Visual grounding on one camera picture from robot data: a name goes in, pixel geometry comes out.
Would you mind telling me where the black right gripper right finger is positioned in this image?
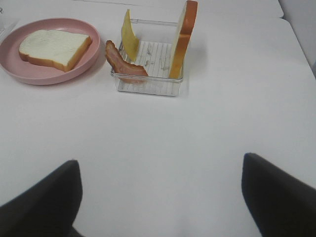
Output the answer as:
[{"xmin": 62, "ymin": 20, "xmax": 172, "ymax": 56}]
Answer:
[{"xmin": 241, "ymin": 153, "xmax": 316, "ymax": 237}]

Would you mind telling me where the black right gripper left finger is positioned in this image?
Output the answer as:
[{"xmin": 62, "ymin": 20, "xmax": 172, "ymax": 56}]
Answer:
[{"xmin": 0, "ymin": 160, "xmax": 82, "ymax": 237}]

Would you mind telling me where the pink bacon strip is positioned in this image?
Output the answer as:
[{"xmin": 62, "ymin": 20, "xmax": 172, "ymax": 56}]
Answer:
[{"xmin": 105, "ymin": 40, "xmax": 148, "ymax": 77}]

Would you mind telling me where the bread slice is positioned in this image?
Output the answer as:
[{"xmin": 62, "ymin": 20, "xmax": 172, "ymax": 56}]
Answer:
[
  {"xmin": 168, "ymin": 0, "xmax": 198, "ymax": 79},
  {"xmin": 19, "ymin": 30, "xmax": 92, "ymax": 72}
]

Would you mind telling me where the yellow cheese slice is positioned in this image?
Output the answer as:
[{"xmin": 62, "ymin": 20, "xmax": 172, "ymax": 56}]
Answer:
[{"xmin": 121, "ymin": 9, "xmax": 139, "ymax": 62}]

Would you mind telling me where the pink round plate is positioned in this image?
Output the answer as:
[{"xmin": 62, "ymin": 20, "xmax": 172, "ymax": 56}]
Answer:
[{"xmin": 0, "ymin": 18, "xmax": 101, "ymax": 85}]

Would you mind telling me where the clear right plastic tray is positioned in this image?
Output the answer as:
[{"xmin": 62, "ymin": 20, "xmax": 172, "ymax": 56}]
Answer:
[{"xmin": 111, "ymin": 19, "xmax": 183, "ymax": 97}]

